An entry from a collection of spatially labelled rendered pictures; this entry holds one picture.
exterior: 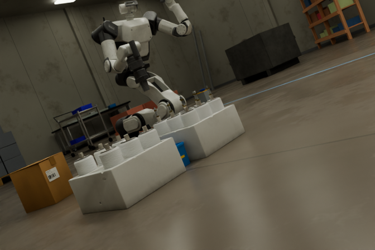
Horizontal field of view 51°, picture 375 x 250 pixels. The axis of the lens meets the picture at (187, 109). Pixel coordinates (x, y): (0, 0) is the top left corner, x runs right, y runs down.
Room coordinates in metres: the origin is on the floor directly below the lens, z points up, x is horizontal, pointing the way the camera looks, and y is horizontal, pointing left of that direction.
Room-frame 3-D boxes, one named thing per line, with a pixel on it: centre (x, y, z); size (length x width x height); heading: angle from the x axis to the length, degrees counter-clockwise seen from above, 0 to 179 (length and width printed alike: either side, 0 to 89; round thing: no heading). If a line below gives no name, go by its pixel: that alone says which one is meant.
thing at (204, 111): (2.21, -0.08, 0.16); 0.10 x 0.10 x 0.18
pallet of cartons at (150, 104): (6.86, 0.69, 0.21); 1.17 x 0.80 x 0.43; 44
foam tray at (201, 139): (2.29, 0.01, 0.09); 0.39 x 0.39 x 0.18; 46
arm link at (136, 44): (2.28, 0.16, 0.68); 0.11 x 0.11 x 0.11; 35
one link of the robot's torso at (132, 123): (3.00, 0.37, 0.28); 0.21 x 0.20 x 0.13; 44
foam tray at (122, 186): (1.89, 0.39, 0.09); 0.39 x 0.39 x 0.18; 45
